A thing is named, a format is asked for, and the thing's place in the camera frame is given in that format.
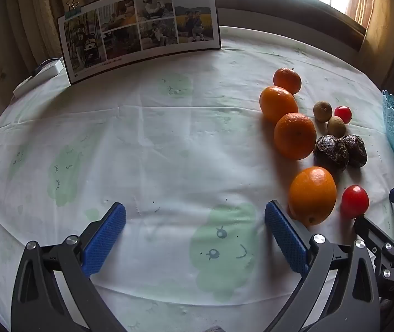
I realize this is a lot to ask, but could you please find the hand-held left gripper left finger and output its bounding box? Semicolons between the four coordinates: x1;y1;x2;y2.
11;201;128;332

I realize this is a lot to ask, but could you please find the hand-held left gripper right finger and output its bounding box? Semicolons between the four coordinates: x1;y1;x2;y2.
264;200;381;332

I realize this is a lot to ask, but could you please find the large red cherry tomato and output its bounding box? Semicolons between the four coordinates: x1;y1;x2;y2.
340;185;370;219

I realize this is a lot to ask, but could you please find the large oval orange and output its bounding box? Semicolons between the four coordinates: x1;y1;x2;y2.
289;167;337;226

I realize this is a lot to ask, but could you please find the dark wrinkled passion fruit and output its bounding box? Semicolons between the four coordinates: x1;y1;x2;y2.
314;135;350;171
341;134;368;168

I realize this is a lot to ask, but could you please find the brown kiwi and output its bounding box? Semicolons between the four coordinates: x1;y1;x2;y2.
313;100;333;123
327;116;346;138

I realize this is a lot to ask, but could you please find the large round orange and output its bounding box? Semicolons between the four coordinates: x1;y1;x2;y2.
274;112;317;160

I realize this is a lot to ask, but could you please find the small red cherry tomato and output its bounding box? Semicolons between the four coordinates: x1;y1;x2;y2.
334;106;352;124

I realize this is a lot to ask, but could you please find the small round orange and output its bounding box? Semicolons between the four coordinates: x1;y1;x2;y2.
273;68;302;95

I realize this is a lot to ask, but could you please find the white green printed tablecloth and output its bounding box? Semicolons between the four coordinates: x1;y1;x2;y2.
0;25;394;332

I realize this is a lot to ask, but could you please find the white power strip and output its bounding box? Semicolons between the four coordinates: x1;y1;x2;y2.
13;59;65;98

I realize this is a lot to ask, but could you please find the beige curtain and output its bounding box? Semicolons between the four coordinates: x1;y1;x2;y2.
0;0;67;87
344;0;394;80

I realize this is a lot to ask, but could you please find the photo collage board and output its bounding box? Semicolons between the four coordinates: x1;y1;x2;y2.
58;0;222;84

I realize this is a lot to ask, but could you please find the teal binder clip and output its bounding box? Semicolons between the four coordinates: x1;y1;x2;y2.
64;0;82;20

